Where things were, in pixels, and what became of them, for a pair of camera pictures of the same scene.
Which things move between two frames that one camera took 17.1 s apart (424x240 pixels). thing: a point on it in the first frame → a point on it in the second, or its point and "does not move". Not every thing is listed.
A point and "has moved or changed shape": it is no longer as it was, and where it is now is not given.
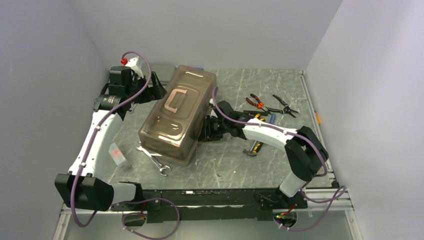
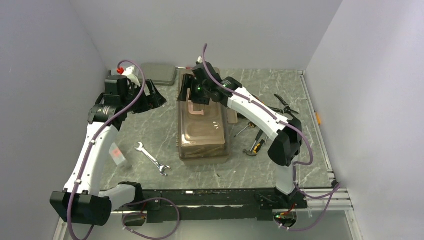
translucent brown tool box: x=176 y=113 has moved or changed shape
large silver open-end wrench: x=162 y=171 does not move
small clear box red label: x=116 y=154 does not move
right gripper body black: x=215 y=127 → x=200 y=95
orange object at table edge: x=318 y=118 does not move
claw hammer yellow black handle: x=256 y=148 does not move
